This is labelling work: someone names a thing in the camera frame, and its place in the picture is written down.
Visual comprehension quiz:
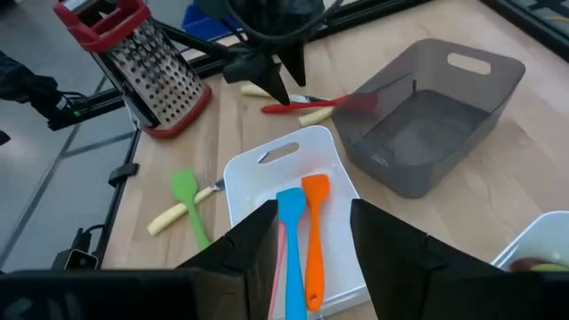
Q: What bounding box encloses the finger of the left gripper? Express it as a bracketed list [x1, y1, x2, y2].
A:
[221, 52, 293, 108]
[276, 41, 309, 88]

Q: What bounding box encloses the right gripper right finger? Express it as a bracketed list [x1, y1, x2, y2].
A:
[349, 198, 509, 320]

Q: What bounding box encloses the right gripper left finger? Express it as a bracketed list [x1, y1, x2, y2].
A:
[176, 198, 280, 320]

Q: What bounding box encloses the cream handled table knife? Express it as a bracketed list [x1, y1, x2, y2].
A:
[146, 177, 227, 237]
[297, 105, 335, 128]
[240, 83, 333, 104]

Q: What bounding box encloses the pink silicone spatula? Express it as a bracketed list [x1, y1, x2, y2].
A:
[266, 220, 288, 320]

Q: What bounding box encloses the blue silicone spatula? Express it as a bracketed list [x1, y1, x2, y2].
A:
[275, 186, 309, 320]

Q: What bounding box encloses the red silicone spatula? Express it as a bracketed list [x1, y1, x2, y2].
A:
[260, 91, 379, 116]

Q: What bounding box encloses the orange silicone spatula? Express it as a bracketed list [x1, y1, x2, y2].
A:
[301, 172, 332, 313]

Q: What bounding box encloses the green silicone spatula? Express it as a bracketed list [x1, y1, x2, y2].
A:
[170, 167, 212, 252]

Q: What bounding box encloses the blue plastic crate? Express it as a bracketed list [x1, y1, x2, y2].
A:
[180, 0, 244, 42]

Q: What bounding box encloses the white plastic bin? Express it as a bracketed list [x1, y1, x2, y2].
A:
[221, 124, 373, 320]
[490, 210, 569, 273]

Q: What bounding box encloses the red metal box grater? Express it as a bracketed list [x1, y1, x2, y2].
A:
[52, 0, 213, 140]

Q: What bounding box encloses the grey translucent plastic bin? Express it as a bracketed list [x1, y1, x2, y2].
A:
[331, 37, 527, 200]

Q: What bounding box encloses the small black device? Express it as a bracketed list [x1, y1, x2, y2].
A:
[51, 224, 106, 272]

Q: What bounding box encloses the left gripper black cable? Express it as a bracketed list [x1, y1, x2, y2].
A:
[224, 0, 346, 44]

